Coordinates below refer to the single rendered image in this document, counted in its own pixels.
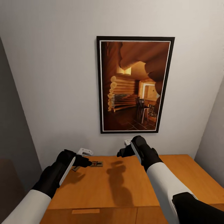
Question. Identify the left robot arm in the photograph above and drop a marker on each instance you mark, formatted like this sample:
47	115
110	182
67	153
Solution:
32	208

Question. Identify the mousetrap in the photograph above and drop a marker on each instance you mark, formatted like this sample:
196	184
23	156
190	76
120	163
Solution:
75	168
97	164

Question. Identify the cabinet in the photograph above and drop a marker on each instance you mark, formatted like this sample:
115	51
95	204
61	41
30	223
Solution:
120	192

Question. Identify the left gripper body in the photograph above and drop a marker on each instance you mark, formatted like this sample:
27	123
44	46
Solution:
82	161

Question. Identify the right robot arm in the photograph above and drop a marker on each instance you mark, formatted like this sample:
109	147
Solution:
178	204

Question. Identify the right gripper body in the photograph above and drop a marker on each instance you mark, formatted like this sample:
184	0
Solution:
125	152

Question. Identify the door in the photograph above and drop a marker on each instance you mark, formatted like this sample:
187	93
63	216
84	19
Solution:
20	168

